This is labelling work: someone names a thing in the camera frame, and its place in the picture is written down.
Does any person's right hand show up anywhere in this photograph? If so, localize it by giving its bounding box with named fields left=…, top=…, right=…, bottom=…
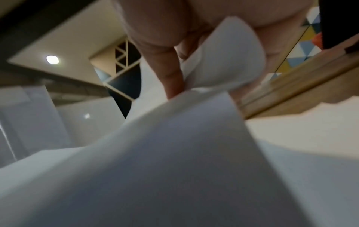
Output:
left=112, top=0, right=318, bottom=100

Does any pile of white papers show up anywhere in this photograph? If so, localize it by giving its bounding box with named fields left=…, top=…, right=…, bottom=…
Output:
left=0, top=16, right=359, bottom=227

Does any wooden lattice shelf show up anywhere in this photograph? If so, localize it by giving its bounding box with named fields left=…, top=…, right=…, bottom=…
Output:
left=89, top=39, right=142, bottom=119

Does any colourful triangle patterned backrest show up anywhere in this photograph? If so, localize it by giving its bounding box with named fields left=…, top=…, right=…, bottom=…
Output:
left=266, top=6, right=322, bottom=83

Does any white banner panel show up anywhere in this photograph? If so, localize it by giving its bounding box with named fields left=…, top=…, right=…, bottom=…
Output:
left=0, top=85, right=73, bottom=165

